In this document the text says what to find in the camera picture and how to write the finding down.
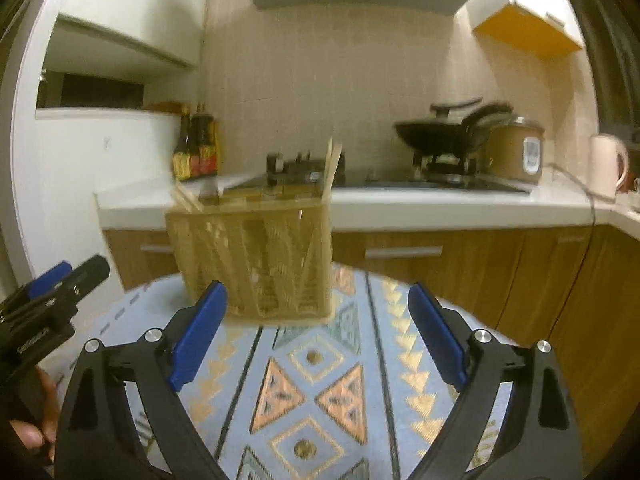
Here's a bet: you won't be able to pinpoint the person's left hand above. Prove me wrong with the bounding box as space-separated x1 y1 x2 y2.
10 366 60 455

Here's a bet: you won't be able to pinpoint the white orange wall cabinet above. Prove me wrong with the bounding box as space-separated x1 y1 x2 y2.
465 0 585 60

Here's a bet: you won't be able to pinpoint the beige rice cooker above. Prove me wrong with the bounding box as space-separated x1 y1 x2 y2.
485 115 544 184

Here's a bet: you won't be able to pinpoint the black gas stove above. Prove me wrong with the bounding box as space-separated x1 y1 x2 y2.
224 154 530 195

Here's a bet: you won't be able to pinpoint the chopsticks in basket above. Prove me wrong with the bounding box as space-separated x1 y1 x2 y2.
170 140 345 211

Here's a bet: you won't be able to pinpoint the wooden base cabinets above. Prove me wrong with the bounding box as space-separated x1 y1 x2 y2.
101 224 640 461

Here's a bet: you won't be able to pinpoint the black wok with lid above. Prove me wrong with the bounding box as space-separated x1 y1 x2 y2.
394 98 513 172

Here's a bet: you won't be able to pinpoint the patterned blue table mat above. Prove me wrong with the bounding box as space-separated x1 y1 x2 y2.
54 261 522 480

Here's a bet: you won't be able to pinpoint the dark sauce bottle red label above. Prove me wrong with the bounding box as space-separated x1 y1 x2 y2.
191 104 219 176

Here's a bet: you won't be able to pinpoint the dark sauce bottle yellow label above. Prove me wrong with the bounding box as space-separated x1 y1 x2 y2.
171 104 192 181

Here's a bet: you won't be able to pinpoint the white upper left cabinet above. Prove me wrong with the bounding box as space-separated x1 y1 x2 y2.
43 0 206 84

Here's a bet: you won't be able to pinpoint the white electric kettle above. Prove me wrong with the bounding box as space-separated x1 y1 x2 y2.
588 133 629 202

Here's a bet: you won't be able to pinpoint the beige slotted utensil basket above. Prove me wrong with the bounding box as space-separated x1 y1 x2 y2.
165 198 335 326

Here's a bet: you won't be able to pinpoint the dark window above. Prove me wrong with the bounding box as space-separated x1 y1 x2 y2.
570 0 639 150

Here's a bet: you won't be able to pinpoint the black power cable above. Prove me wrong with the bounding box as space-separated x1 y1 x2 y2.
544 160 616 340

